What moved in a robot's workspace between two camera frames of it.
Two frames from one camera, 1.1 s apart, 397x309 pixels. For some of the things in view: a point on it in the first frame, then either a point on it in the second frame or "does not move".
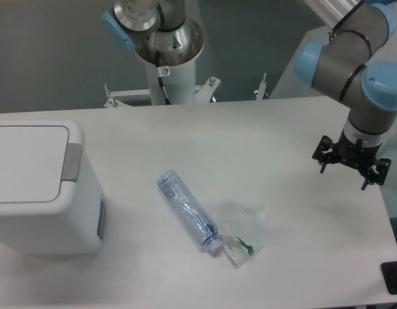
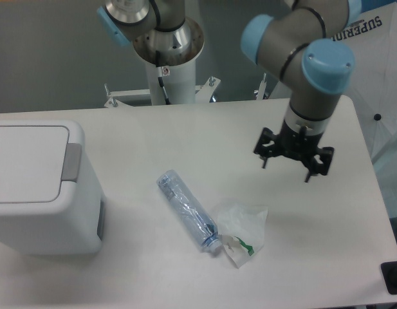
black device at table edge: x=393 y=275 does not move
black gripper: x=359 y=156 to x=302 y=144
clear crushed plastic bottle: x=190 y=210 does not move
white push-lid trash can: x=47 y=198 does not move
